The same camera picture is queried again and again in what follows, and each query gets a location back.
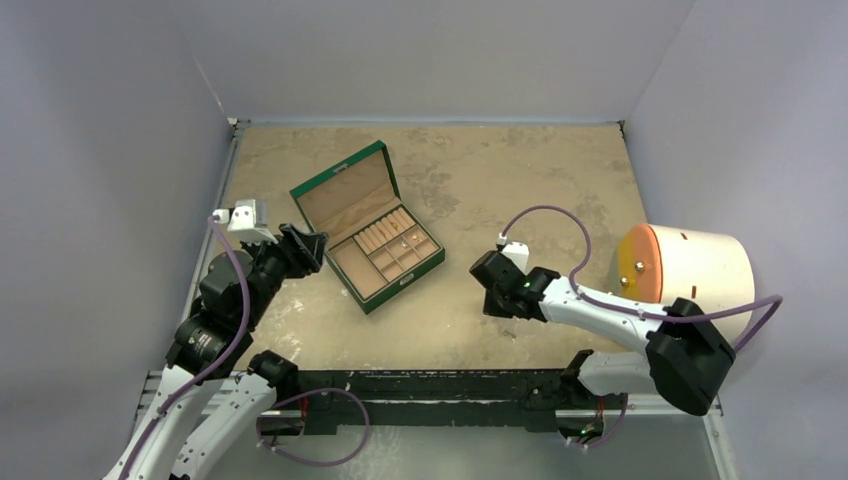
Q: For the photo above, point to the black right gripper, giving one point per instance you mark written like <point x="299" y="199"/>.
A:
<point x="494" y="285"/>

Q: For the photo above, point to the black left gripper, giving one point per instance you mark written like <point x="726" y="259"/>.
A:
<point x="303" y="259"/>

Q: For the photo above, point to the green jewelry box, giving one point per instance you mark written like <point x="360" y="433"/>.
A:
<point x="343" y="198"/>

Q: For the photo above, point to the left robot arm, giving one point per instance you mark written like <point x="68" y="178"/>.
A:
<point x="233" y="297"/>

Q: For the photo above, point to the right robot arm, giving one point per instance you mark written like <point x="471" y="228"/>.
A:
<point x="672" y="352"/>

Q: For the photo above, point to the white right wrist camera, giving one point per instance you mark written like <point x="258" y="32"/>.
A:
<point x="515" y="251"/>

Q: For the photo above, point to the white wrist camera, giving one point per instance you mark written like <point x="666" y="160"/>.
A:
<point x="247" y="221"/>
<point x="515" y="251"/>

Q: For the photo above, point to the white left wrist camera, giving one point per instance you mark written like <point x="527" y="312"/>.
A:
<point x="247" y="221"/>

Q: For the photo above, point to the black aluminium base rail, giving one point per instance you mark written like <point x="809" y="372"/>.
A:
<point x="536" y="400"/>

